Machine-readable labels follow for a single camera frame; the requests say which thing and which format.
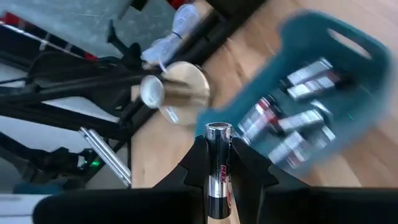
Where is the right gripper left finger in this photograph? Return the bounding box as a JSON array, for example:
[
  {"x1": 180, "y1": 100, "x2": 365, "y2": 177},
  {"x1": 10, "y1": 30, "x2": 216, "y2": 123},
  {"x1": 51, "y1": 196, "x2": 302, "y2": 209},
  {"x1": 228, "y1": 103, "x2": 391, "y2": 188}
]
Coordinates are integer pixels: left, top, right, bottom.
[{"x1": 32, "y1": 136, "x2": 208, "y2": 224}]

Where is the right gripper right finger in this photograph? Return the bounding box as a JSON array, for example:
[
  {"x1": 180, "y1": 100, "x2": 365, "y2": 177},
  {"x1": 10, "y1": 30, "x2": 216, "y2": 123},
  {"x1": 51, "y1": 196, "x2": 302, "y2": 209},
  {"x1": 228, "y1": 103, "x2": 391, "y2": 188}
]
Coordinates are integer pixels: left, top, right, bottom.
[{"x1": 231, "y1": 136, "x2": 398, "y2": 224}]

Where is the silver black AA battery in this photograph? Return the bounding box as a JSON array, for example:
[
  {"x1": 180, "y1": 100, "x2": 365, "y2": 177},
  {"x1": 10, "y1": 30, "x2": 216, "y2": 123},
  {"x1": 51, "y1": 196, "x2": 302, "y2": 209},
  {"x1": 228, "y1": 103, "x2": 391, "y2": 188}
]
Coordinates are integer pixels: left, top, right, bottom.
[
  {"x1": 242, "y1": 107, "x2": 284, "y2": 146},
  {"x1": 286, "y1": 73, "x2": 343, "y2": 101},
  {"x1": 267, "y1": 130, "x2": 305, "y2": 165},
  {"x1": 277, "y1": 108, "x2": 326, "y2": 133},
  {"x1": 307, "y1": 125, "x2": 337, "y2": 151},
  {"x1": 204, "y1": 121, "x2": 234, "y2": 220},
  {"x1": 310, "y1": 100, "x2": 333, "y2": 118},
  {"x1": 285, "y1": 57, "x2": 334, "y2": 86},
  {"x1": 238, "y1": 96, "x2": 274, "y2": 131}
]

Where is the teal plastic bin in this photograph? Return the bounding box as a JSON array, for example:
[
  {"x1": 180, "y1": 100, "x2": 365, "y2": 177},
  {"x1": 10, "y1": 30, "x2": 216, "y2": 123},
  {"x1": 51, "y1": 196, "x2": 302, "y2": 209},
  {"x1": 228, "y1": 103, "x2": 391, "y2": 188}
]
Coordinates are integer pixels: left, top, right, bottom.
[{"x1": 195, "y1": 11, "x2": 394, "y2": 178}]

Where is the black device green light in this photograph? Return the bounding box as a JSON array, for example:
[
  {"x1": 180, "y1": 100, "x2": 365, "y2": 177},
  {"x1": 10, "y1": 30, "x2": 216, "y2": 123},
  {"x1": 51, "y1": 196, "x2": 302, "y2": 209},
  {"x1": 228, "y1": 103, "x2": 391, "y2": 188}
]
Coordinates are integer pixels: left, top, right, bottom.
[{"x1": 18, "y1": 146, "x2": 105, "y2": 190}]

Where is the silver metal bracket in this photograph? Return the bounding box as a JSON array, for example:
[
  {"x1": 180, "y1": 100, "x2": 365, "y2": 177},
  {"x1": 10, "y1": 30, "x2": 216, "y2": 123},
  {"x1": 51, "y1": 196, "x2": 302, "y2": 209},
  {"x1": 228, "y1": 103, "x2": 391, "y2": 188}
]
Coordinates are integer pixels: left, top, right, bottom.
[{"x1": 78, "y1": 126, "x2": 133, "y2": 188}]

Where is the black metal table frame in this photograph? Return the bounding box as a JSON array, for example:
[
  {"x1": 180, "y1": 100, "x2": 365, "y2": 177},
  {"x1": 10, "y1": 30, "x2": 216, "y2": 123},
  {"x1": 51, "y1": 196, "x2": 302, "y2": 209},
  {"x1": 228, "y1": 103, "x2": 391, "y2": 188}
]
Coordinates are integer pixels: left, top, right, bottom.
[{"x1": 0, "y1": 0, "x2": 268, "y2": 190}]

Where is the white coiled cable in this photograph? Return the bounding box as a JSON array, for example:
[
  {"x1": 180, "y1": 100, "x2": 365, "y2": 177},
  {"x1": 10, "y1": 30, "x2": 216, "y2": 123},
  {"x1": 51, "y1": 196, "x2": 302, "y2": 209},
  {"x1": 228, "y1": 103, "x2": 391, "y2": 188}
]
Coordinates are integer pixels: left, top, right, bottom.
[{"x1": 140, "y1": 3, "x2": 201, "y2": 71}]

